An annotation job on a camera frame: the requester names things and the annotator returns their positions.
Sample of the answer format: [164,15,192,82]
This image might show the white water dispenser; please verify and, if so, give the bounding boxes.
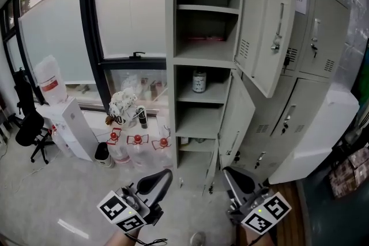
[40,96,99,162]

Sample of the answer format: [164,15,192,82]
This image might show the small white trash bin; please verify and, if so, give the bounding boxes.
[94,141,115,168]

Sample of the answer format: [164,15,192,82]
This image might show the person's right forearm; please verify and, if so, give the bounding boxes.
[239,232,274,246]

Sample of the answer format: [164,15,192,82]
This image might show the brown wooden slat platform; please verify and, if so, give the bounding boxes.
[233,181,306,246]

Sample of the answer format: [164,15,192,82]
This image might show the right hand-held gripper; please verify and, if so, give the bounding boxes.
[222,166,292,236]

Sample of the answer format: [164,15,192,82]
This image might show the glass jar white contents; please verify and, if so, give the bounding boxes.
[192,69,208,94]

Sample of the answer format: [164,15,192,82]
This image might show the black window frame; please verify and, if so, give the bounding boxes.
[0,0,168,113]

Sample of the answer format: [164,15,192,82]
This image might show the brown patterned cardboard box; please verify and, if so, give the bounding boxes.
[328,146,369,199]

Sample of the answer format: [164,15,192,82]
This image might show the white paper bag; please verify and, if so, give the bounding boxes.
[155,116,172,143]

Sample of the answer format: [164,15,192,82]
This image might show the person's right shoe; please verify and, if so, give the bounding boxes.
[189,232,207,246]

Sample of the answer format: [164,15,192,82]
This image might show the black thermos bottle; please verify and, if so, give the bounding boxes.
[135,105,149,130]

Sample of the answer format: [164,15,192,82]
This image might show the silver foil sheet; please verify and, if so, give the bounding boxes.
[342,0,369,96]

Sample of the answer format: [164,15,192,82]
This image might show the black office chair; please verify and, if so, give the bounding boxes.
[10,67,55,165]

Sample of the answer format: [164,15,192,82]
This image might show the clear water jug red cap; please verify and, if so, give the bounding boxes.
[50,124,74,158]
[151,137,174,169]
[106,128,130,165]
[126,134,153,172]

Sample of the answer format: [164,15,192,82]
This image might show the white refrigerator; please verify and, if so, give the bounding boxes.
[268,89,361,185]

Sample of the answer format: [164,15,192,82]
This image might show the flat pink item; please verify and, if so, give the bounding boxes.
[184,35,225,41]

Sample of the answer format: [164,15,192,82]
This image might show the person's left forearm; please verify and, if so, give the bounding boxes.
[105,230,145,246]

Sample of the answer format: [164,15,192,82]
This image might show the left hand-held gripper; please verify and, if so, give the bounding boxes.
[96,169,174,233]

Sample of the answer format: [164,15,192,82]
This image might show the large clear dispenser water bottle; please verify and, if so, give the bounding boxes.
[34,54,69,104]

